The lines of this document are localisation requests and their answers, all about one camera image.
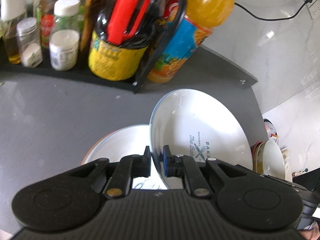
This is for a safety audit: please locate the white plate Sweet print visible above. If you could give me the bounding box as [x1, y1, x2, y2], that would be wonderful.
[82, 124, 167, 190]

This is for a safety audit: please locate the white plate bakery print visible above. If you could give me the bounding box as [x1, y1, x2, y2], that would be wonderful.
[149, 89, 253, 189]

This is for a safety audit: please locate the black metal spice rack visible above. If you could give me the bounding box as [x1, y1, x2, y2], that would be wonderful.
[1, 0, 187, 94]

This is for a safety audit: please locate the brown bowl with packets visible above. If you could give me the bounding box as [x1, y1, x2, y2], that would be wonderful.
[264, 119, 279, 144]

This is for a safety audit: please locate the white lid seasoning jar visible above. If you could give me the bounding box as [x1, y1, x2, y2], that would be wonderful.
[49, 0, 80, 71]

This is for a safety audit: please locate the clear glass spice shaker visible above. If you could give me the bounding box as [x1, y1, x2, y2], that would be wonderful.
[16, 17, 43, 68]

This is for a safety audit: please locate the orange juice bottle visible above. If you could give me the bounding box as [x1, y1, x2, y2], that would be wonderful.
[148, 0, 235, 83]

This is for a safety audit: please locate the oil bottle white cap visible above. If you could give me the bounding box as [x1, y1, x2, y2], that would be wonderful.
[1, 0, 27, 64]

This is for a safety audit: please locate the soy sauce bottle red handle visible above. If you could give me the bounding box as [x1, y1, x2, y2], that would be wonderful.
[88, 0, 167, 81]

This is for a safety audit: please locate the black power cable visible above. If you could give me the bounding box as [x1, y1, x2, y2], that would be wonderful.
[234, 0, 315, 21]

